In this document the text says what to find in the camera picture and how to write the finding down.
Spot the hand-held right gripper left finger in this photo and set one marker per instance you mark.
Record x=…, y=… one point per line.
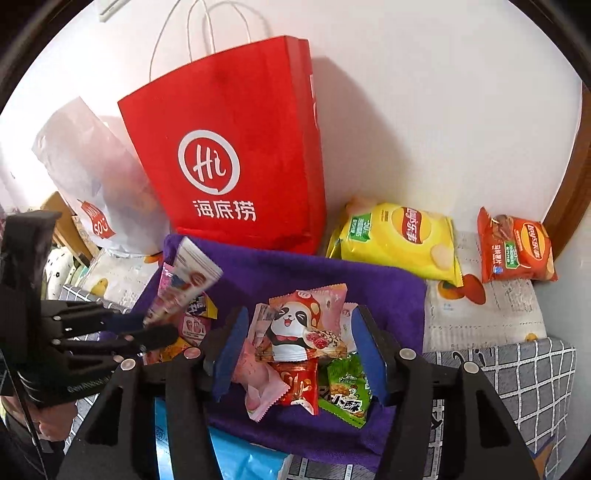
x=231, y=355

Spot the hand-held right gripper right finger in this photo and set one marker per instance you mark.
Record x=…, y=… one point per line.
x=371, y=355

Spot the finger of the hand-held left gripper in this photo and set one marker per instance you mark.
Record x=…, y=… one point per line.
x=124, y=344
x=92, y=318

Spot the panda print snack packet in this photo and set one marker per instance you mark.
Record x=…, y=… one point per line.
x=295, y=327

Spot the long pink cartoon packet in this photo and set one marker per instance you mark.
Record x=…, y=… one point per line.
x=189, y=272

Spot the person's left hand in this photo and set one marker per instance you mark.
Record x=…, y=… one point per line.
x=53, y=422

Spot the white floral pillow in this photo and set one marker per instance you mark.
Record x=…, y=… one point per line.
x=60, y=272

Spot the green snack packet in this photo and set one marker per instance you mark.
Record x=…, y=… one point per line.
x=346, y=392

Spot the wooden headboard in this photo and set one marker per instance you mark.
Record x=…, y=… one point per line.
x=57, y=217

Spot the small red snack packet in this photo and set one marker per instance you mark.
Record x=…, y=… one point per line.
x=298, y=385

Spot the pink bear snack packet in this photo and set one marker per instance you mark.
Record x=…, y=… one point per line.
x=165, y=281

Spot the blue box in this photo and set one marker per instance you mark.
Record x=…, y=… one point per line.
x=240, y=454

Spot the purple towel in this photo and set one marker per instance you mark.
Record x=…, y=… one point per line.
x=286, y=272

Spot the yellow chip bag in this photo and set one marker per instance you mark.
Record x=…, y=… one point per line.
x=401, y=240

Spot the white plastic shopping bag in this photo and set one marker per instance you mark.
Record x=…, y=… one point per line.
x=92, y=175

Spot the grey checked blanket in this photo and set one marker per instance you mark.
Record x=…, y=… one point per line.
x=545, y=383

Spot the orange chip bag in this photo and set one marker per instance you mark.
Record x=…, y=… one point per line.
x=517, y=249

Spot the red paper bag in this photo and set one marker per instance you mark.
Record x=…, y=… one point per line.
x=231, y=138

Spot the brown wooden door frame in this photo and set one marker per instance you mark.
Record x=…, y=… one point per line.
x=570, y=194

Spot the white light switch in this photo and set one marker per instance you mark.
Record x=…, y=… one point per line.
x=110, y=9

